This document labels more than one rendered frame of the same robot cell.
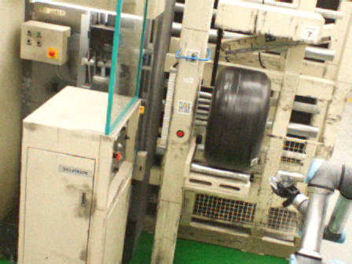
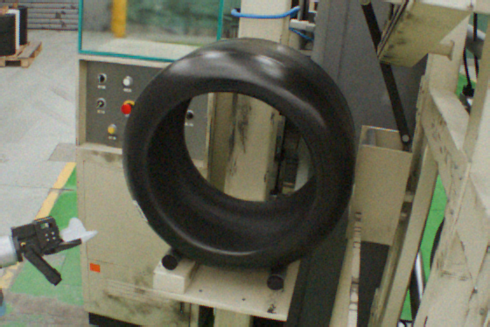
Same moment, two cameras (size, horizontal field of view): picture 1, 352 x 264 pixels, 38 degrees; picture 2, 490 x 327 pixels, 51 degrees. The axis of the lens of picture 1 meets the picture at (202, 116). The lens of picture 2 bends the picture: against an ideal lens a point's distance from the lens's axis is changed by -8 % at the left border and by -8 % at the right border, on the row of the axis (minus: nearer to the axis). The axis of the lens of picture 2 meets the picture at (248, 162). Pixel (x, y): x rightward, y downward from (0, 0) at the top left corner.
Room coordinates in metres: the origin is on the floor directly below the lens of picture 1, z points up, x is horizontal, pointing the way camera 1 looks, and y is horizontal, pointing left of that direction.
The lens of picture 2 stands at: (2.89, -1.51, 1.69)
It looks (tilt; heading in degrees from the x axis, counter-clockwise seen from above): 22 degrees down; 96
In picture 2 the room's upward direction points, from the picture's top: 6 degrees clockwise
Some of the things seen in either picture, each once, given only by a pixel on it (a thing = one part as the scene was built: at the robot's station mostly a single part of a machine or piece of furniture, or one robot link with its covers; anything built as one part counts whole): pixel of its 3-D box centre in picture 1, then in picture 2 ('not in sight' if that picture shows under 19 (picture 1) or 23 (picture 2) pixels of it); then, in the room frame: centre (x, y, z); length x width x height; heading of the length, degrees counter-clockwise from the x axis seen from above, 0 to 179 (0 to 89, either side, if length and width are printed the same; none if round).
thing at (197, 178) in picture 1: (217, 181); (187, 251); (2.58, -0.14, 0.83); 0.36 x 0.09 x 0.06; 87
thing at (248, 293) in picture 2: (218, 177); (233, 271); (2.72, -0.15, 0.80); 0.37 x 0.36 x 0.02; 177
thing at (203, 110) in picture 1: (195, 110); (377, 184); (3.11, 0.05, 1.05); 0.20 x 0.15 x 0.30; 87
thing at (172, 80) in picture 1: (169, 108); not in sight; (2.69, 0.19, 1.19); 0.05 x 0.04 x 0.48; 177
